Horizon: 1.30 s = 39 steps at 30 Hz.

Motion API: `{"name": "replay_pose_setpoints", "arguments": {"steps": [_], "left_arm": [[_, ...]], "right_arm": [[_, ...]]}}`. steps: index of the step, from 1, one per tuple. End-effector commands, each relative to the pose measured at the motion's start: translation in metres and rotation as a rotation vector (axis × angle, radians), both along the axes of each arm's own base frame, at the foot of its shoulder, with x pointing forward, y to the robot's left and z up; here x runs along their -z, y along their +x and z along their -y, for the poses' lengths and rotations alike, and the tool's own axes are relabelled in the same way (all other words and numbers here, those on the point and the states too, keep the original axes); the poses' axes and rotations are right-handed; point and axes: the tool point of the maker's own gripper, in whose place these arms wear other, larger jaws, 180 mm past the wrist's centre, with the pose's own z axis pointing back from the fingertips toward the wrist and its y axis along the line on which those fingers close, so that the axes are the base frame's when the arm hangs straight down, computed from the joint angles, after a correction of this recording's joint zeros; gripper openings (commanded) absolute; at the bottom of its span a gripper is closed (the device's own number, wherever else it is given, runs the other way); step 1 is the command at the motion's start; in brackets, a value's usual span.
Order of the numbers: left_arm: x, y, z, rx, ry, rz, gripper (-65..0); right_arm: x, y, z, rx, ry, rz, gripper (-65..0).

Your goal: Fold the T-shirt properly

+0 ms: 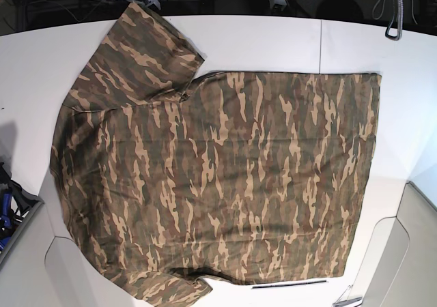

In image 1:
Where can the camouflage T-shirt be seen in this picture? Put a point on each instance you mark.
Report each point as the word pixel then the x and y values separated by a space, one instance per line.
pixel 166 178

